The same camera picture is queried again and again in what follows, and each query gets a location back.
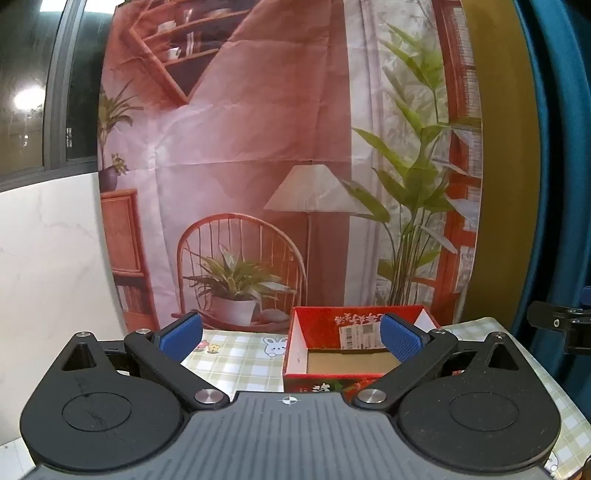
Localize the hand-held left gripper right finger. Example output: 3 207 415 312
353 312 533 410

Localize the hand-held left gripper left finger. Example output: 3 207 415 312
50 312 230 411

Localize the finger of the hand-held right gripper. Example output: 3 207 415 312
527 301 591 355

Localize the red strawberry print cardboard box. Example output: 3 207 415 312
281 305 441 393

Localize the green checked rabbit print tablecloth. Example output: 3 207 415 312
180 316 591 480

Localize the teal curtain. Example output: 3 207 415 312
512 0 591 402

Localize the dark framed window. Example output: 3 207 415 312
0 0 121 192

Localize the printed room scene wall backdrop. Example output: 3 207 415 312
97 0 485 333

